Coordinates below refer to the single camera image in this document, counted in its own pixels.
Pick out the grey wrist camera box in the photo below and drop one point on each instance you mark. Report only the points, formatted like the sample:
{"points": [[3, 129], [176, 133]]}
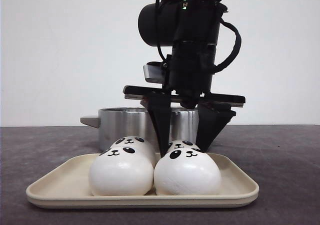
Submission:
{"points": [[154, 72]]}

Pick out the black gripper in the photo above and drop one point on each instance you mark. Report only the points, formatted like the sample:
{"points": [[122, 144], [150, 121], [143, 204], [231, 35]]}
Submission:
{"points": [[189, 72]]}

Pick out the cream rectangular plastic tray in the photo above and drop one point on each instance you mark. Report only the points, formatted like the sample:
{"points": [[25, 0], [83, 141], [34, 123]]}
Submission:
{"points": [[67, 187]]}

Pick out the panda bun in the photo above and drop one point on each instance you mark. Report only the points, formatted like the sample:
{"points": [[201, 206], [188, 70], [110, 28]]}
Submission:
{"points": [[179, 144], [186, 171], [121, 171], [139, 143]]}

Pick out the stainless steel steamer pot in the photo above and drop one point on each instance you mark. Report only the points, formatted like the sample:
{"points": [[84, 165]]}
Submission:
{"points": [[115, 123]]}

